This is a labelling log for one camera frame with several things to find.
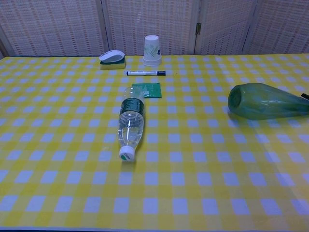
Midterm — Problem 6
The green spray bottle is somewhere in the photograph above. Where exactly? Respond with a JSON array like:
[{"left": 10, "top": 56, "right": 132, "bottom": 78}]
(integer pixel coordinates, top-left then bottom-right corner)
[{"left": 228, "top": 83, "right": 309, "bottom": 121}]

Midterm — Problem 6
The clear plastic water bottle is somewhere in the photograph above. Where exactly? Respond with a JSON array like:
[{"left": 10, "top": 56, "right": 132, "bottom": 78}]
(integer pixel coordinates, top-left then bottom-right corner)
[{"left": 117, "top": 87, "right": 146, "bottom": 162}]

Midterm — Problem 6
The green sachet packet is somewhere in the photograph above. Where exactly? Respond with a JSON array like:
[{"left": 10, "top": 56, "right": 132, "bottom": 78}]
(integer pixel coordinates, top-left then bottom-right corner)
[{"left": 132, "top": 82, "right": 163, "bottom": 99}]

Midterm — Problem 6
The white marker pen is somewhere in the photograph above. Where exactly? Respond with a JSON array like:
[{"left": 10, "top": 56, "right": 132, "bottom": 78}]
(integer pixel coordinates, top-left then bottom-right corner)
[{"left": 124, "top": 70, "right": 167, "bottom": 76}]

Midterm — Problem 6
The yellow green sponge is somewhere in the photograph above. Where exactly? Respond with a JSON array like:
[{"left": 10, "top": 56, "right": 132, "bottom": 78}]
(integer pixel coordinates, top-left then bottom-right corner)
[{"left": 100, "top": 58, "right": 127, "bottom": 71}]

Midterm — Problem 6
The white paper cup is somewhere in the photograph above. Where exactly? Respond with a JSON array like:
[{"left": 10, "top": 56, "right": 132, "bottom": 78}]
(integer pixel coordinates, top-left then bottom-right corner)
[{"left": 143, "top": 35, "right": 162, "bottom": 67}]

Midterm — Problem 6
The white computer mouse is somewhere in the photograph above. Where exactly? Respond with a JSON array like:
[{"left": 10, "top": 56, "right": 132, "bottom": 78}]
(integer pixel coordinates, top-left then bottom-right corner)
[{"left": 98, "top": 50, "right": 126, "bottom": 62}]

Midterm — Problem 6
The yellow checked tablecloth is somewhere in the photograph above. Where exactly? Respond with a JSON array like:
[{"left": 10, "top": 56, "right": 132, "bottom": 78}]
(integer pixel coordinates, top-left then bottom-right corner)
[{"left": 0, "top": 54, "right": 309, "bottom": 232}]

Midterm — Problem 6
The woven folding screen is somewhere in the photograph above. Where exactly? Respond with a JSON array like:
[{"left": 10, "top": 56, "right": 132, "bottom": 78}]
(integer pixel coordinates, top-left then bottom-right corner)
[{"left": 0, "top": 0, "right": 309, "bottom": 58}]

